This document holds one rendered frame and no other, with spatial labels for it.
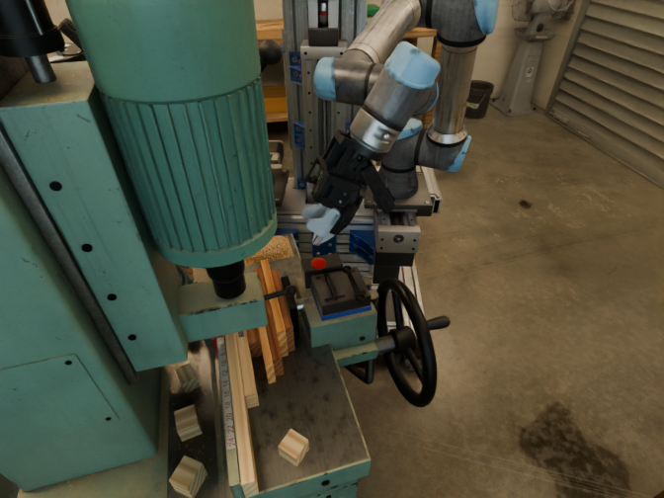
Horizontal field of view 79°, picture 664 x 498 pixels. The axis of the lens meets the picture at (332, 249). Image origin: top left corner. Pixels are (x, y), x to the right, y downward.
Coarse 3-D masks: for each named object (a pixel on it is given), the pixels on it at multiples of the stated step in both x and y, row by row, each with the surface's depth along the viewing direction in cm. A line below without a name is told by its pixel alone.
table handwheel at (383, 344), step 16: (384, 288) 93; (400, 288) 85; (384, 304) 101; (416, 304) 81; (384, 320) 103; (400, 320) 90; (416, 320) 79; (384, 336) 91; (400, 336) 89; (416, 336) 79; (384, 352) 89; (400, 352) 89; (432, 352) 78; (416, 368) 85; (432, 368) 78; (400, 384) 96; (432, 384) 79; (416, 400) 86
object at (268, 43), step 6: (264, 42) 58; (270, 42) 58; (276, 42) 58; (264, 48) 58; (270, 48) 58; (276, 48) 58; (264, 54) 58; (270, 54) 58; (276, 54) 59; (282, 54) 60; (264, 60) 59; (270, 60) 59; (276, 60) 59; (264, 66) 60
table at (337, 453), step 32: (320, 352) 78; (352, 352) 82; (256, 384) 73; (288, 384) 73; (320, 384) 73; (256, 416) 69; (288, 416) 69; (320, 416) 69; (352, 416) 69; (256, 448) 65; (320, 448) 65; (352, 448) 65; (288, 480) 61; (320, 480) 63
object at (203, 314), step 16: (256, 272) 71; (192, 288) 68; (208, 288) 68; (256, 288) 68; (192, 304) 65; (208, 304) 65; (224, 304) 65; (240, 304) 66; (256, 304) 67; (192, 320) 65; (208, 320) 66; (224, 320) 67; (240, 320) 68; (256, 320) 69; (192, 336) 67; (208, 336) 68
